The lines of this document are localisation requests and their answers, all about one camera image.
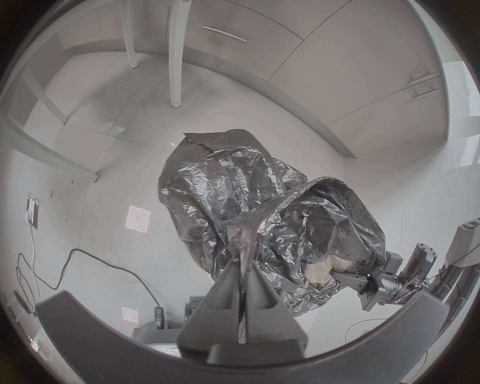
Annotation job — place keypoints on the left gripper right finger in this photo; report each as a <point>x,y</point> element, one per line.
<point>266,311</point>

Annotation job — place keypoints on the beige low cabinet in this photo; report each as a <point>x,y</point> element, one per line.
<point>356,75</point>

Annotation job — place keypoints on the white chair with dark seat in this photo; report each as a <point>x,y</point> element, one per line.
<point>175,56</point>

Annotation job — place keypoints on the black power adapter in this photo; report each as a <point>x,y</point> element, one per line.
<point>23,300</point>

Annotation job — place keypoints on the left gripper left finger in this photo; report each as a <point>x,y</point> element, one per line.
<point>213,311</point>

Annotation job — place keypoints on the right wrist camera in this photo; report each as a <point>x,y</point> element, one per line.
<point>393,261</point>

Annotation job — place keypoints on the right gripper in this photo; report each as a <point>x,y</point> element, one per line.
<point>382,290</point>

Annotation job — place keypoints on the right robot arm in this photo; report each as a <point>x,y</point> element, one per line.
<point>420,262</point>

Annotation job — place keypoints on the black plastic bag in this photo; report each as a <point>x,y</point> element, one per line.
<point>225,187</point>

